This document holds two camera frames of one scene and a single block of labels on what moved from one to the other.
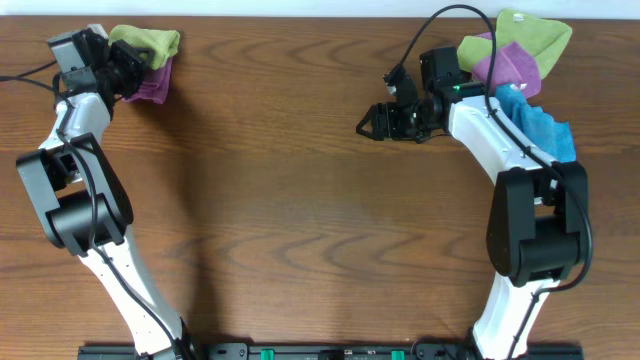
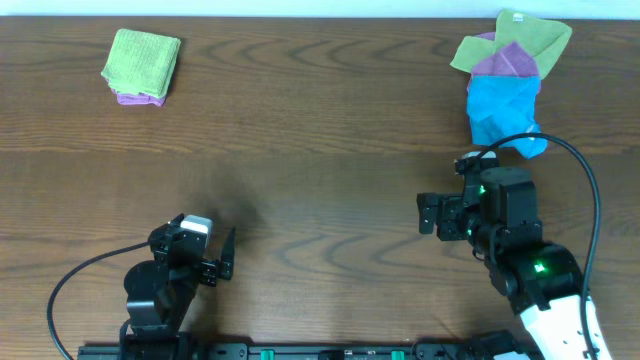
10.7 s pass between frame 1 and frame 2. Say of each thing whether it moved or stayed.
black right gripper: moved
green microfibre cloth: moved
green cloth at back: stayed
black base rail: stayed
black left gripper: moved
